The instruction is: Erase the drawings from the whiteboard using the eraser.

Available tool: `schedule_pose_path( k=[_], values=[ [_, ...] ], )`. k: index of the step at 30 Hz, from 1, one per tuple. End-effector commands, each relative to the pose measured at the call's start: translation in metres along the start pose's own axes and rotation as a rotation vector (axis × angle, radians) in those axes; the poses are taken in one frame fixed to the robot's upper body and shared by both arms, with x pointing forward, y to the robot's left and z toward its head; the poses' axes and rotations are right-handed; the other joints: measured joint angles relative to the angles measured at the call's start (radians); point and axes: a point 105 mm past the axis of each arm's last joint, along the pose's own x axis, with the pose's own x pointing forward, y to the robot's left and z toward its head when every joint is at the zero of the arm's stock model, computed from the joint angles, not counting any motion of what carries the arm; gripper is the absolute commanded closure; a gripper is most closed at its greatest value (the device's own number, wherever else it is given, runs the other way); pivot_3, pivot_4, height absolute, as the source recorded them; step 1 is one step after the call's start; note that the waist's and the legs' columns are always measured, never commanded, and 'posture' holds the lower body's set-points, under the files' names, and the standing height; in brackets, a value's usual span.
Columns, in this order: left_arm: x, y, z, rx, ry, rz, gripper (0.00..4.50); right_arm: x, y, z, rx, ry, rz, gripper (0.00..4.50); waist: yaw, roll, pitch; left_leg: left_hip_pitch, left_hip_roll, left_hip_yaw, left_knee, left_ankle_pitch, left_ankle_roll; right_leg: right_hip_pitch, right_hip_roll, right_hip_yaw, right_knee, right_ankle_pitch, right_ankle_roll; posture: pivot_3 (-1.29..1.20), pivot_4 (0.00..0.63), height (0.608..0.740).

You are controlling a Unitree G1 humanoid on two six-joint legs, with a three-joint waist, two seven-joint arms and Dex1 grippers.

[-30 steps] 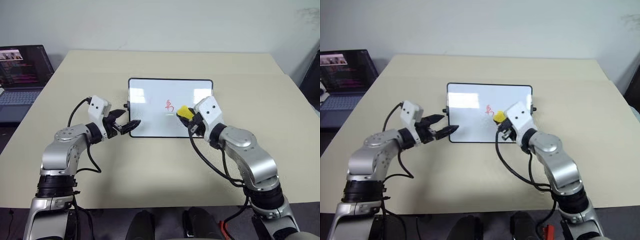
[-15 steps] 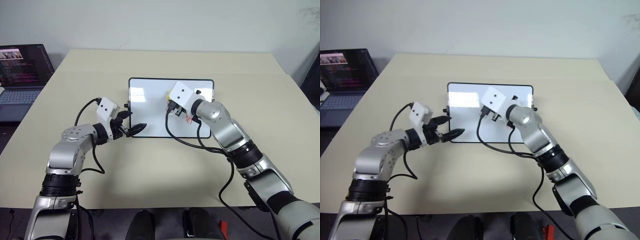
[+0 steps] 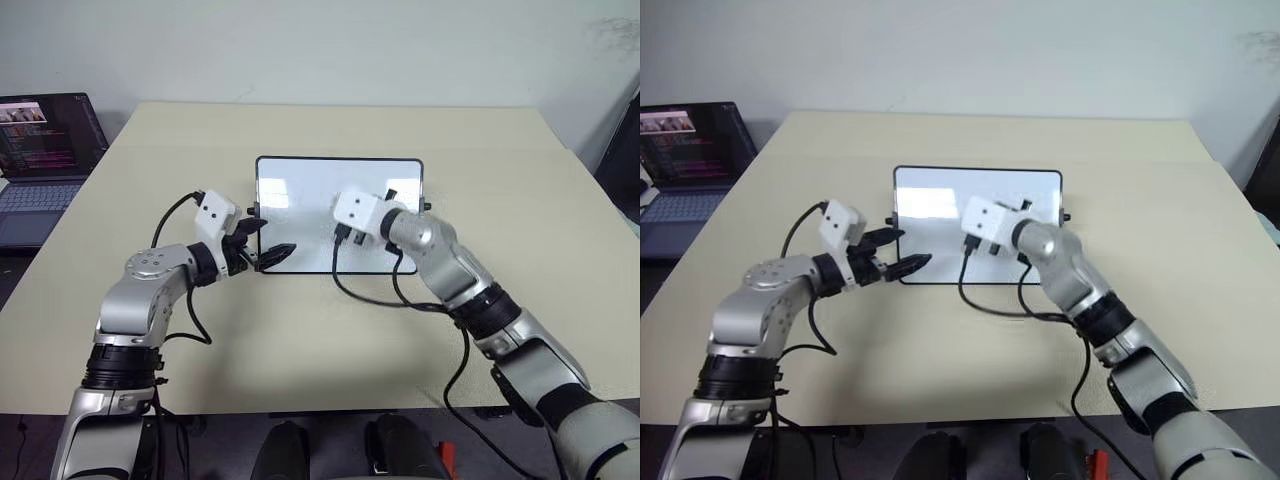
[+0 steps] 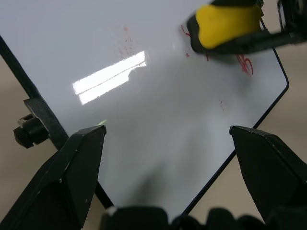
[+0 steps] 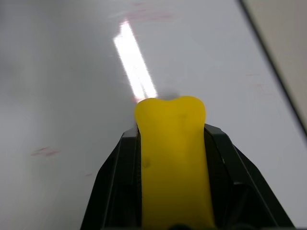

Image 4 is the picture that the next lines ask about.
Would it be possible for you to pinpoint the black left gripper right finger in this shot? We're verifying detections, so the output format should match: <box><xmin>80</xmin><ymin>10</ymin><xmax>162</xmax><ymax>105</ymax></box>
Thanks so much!
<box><xmin>229</xmin><ymin>125</ymin><xmax>307</xmax><ymax>224</ymax></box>

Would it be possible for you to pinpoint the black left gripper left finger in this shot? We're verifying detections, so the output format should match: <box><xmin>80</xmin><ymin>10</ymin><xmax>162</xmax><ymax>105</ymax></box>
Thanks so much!
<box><xmin>0</xmin><ymin>125</ymin><xmax>107</xmax><ymax>230</ymax></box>

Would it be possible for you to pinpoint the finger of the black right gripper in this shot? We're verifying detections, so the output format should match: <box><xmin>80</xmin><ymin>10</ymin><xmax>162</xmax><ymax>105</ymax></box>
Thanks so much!
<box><xmin>202</xmin><ymin>28</ymin><xmax>307</xmax><ymax>55</ymax></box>
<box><xmin>207</xmin><ymin>0</ymin><xmax>265</xmax><ymax>18</ymax></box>

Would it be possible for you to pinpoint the yellow eraser with black felt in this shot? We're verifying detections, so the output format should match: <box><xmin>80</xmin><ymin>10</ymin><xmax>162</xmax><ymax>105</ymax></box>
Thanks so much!
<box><xmin>186</xmin><ymin>2</ymin><xmax>262</xmax><ymax>55</ymax></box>

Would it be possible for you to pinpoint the black whiteboard stand clamp knob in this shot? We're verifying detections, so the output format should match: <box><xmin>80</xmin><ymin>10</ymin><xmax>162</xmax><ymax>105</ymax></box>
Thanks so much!
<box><xmin>13</xmin><ymin>97</ymin><xmax>69</xmax><ymax>151</ymax></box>

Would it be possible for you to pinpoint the white whiteboard with black frame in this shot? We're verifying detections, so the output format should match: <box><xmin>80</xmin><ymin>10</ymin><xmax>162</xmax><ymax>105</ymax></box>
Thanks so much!
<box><xmin>0</xmin><ymin>0</ymin><xmax>289</xmax><ymax>216</ymax></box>

